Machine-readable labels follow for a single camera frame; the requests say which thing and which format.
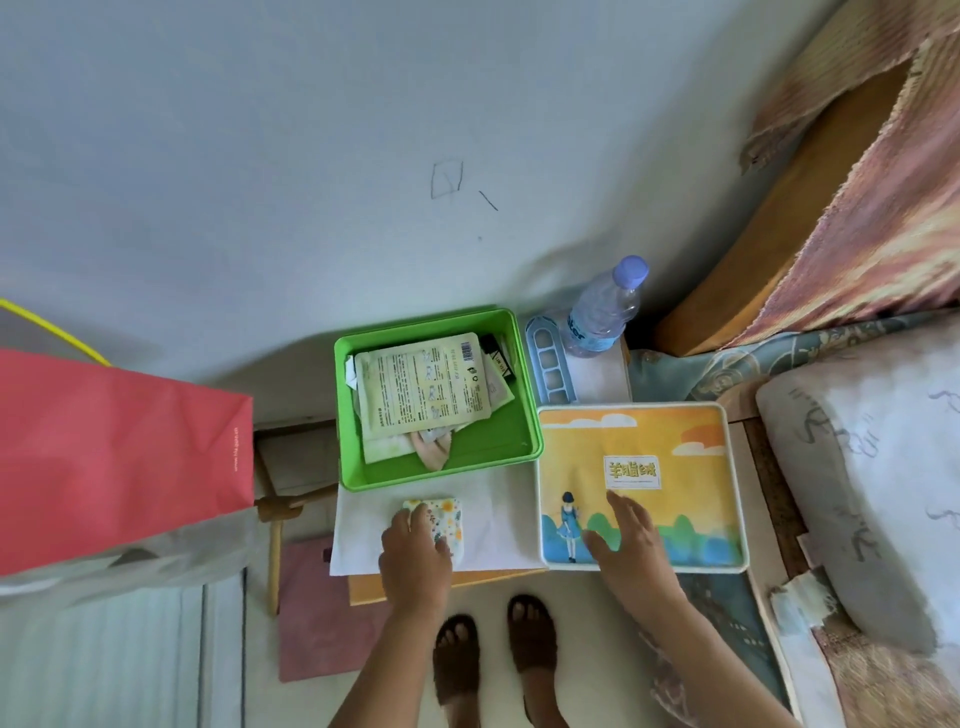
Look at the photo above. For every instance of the person's right hand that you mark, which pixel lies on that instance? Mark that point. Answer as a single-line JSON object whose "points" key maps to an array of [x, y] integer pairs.
{"points": [[634, 559]]}

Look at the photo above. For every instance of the person's left hand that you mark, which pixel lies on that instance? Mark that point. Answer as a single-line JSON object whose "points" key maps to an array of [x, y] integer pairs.
{"points": [[412, 559]]}

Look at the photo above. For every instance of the person's left thumb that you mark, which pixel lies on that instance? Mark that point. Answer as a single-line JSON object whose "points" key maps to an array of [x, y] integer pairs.
{"points": [[444, 553]]}

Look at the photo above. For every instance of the person's right thumb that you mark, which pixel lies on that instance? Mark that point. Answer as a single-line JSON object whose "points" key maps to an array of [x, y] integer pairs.
{"points": [[596, 544]]}

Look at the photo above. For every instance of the white floral print pouch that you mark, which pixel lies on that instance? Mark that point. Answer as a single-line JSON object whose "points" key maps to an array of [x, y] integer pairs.
{"points": [[448, 521]]}

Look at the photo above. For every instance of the person's left forearm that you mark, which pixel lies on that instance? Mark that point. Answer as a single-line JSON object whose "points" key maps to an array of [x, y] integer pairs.
{"points": [[390, 667]]}

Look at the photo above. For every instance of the person's right forearm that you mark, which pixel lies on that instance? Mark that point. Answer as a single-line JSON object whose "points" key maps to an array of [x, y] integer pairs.
{"points": [[712, 660]]}

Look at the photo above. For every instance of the white paper sheet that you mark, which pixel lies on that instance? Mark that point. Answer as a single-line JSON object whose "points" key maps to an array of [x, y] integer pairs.
{"points": [[502, 525]]}

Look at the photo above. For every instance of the beige pink packet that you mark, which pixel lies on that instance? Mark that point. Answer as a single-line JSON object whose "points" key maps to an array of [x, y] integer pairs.
{"points": [[433, 451]]}

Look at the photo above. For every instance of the brown slipper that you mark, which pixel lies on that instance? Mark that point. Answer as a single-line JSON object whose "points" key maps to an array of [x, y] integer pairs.
{"points": [[532, 637], [456, 660]]}

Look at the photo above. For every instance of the yellow illustrated flat box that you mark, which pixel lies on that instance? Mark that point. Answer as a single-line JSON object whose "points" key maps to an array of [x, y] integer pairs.
{"points": [[675, 442]]}

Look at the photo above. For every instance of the green plastic tray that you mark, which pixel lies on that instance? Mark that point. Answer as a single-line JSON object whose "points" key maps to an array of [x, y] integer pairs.
{"points": [[510, 442]]}

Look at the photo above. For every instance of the pink floor mat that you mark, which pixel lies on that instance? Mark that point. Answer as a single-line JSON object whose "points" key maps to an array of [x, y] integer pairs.
{"points": [[322, 615]]}

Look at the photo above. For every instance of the translucent white packet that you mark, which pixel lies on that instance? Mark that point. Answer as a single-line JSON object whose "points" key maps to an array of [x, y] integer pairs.
{"points": [[501, 394]]}

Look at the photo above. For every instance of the pale yellow sachet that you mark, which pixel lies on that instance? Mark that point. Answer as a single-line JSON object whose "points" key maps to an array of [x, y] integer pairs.
{"points": [[420, 382]]}

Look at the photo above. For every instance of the blue plastic slotted rack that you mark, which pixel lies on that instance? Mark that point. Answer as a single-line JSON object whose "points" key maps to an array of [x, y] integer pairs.
{"points": [[534, 352]]}

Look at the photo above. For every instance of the black packet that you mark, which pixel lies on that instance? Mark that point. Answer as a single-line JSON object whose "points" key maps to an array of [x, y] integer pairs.
{"points": [[496, 352]]}

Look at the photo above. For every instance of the blue patterned bedsheet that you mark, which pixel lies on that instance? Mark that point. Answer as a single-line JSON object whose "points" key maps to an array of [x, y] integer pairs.
{"points": [[712, 367]]}

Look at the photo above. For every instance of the crumpled white paper scrap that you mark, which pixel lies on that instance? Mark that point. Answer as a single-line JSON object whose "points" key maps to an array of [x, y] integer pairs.
{"points": [[802, 600]]}

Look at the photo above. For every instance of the clear bottle with purple cap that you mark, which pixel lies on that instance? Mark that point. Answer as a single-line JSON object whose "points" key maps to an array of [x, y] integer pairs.
{"points": [[600, 315]]}

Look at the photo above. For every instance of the grey bag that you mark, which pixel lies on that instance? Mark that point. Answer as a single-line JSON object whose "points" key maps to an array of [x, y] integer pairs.
{"points": [[187, 544]]}

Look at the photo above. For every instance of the white grey patterned pillow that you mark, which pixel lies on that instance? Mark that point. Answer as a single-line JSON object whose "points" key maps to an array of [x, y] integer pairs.
{"points": [[862, 465]]}

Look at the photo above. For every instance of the wooden bed headboard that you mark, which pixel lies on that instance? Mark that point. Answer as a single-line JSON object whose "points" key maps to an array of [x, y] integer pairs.
{"points": [[750, 262]]}

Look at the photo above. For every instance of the red paper bag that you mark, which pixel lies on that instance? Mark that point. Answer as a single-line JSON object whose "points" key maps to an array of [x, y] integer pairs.
{"points": [[112, 450]]}

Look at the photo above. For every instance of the white ribbed cabinet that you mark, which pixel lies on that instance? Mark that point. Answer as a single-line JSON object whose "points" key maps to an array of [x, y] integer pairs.
{"points": [[112, 660]]}

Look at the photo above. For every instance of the pink woven blanket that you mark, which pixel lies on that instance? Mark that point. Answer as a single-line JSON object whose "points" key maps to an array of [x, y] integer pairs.
{"points": [[885, 225]]}

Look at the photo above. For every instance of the wooden chair frame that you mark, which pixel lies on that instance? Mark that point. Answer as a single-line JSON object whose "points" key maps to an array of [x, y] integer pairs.
{"points": [[276, 511]]}

